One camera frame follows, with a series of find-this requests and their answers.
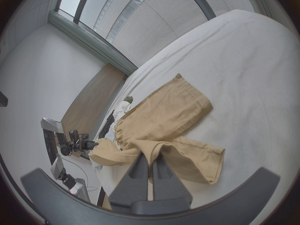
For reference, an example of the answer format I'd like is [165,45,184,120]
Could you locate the black garment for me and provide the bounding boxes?
[98,113,115,138]

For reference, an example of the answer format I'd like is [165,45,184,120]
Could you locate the white garment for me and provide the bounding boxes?
[112,101,132,135]

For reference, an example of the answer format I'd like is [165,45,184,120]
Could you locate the black cable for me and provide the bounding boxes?
[62,157,100,192]

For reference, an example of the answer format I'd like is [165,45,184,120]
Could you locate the bed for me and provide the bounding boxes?
[61,8,300,210]

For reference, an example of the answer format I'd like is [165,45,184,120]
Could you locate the window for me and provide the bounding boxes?
[59,0,258,68]

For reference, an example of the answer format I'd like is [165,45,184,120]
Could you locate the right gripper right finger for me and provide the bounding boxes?
[152,150,193,203]

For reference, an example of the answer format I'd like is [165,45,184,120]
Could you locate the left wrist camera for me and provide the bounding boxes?
[68,130,90,141]

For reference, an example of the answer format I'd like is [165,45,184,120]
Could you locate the grey-green curtain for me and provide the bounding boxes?
[48,10,139,76]
[253,0,282,20]

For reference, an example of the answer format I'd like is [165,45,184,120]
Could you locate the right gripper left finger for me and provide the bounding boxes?
[109,152,150,205]

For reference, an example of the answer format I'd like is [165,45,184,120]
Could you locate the tan shorts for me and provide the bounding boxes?
[89,73,225,185]

